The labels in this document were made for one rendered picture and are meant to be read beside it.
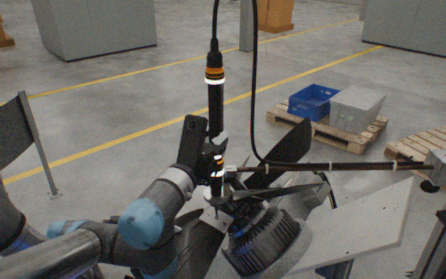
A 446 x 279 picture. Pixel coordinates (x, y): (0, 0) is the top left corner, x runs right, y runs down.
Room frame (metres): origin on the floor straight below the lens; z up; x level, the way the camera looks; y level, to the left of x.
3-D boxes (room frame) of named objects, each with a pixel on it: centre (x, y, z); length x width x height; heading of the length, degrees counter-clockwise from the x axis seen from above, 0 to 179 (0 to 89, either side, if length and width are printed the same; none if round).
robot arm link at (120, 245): (0.44, 0.14, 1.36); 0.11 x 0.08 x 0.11; 80
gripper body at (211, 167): (0.58, 0.06, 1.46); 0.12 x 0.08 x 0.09; 156
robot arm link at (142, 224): (0.43, 0.13, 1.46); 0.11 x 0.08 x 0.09; 156
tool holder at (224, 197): (0.69, 0.00, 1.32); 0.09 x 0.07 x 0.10; 91
